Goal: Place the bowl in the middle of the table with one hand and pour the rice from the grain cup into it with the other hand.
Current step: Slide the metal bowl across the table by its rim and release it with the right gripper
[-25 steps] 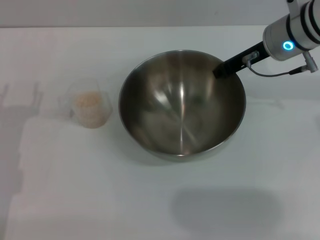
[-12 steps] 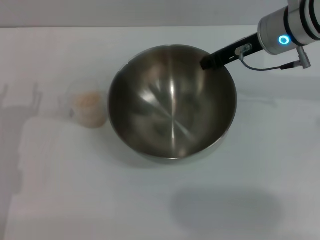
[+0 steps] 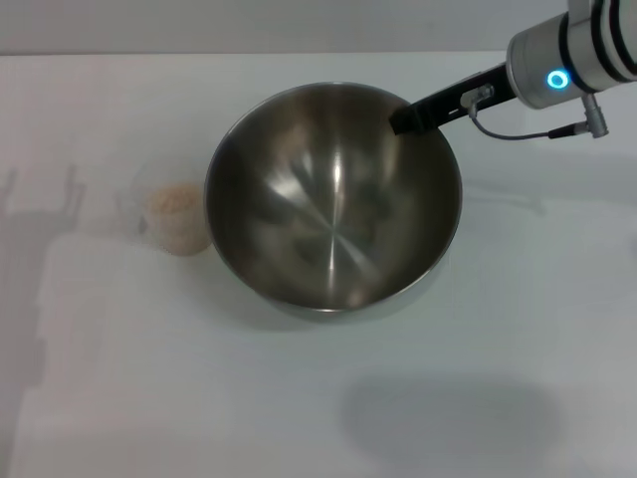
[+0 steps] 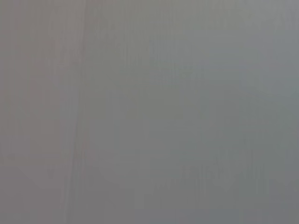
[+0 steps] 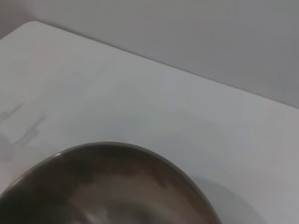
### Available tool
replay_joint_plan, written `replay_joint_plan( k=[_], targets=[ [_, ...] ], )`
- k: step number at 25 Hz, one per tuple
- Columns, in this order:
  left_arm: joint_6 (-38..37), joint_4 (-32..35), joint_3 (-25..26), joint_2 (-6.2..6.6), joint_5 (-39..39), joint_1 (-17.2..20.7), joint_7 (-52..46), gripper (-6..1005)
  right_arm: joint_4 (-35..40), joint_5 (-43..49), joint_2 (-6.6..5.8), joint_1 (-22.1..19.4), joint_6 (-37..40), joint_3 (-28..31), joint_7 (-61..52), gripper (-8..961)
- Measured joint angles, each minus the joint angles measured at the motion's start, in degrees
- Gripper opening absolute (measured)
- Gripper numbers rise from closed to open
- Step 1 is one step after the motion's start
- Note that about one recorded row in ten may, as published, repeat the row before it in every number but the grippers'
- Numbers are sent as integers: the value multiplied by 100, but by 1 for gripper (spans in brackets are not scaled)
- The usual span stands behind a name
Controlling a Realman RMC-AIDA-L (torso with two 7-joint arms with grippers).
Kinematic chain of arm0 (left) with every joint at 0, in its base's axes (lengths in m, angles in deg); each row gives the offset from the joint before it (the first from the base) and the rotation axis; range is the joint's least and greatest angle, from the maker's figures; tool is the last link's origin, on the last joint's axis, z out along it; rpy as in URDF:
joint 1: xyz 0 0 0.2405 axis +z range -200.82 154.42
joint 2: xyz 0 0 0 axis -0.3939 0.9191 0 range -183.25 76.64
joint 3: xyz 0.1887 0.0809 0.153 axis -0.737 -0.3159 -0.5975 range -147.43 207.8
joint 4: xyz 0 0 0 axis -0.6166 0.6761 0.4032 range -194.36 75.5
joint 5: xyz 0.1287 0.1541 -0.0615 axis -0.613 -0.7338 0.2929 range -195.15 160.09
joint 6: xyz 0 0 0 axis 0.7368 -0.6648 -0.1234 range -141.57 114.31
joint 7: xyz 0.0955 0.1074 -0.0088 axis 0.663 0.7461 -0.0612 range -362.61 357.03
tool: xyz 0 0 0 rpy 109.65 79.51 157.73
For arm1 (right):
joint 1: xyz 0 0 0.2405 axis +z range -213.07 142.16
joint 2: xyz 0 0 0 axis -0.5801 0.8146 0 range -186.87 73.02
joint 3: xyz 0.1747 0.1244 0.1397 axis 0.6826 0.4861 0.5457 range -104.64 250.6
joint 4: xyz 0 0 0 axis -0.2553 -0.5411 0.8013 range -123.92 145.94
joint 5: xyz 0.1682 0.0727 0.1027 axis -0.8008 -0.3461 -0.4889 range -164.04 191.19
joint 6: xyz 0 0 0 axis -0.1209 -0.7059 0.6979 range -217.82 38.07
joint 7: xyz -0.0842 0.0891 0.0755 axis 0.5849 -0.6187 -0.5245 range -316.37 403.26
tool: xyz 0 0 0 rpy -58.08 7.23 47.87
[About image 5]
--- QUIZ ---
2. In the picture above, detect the stainless steel mixing bowl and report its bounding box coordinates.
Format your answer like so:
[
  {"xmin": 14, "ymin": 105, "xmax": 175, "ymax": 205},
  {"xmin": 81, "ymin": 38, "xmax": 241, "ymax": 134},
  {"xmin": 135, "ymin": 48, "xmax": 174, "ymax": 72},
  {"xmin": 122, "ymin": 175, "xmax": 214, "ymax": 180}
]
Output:
[{"xmin": 0, "ymin": 141, "xmax": 223, "ymax": 224}]

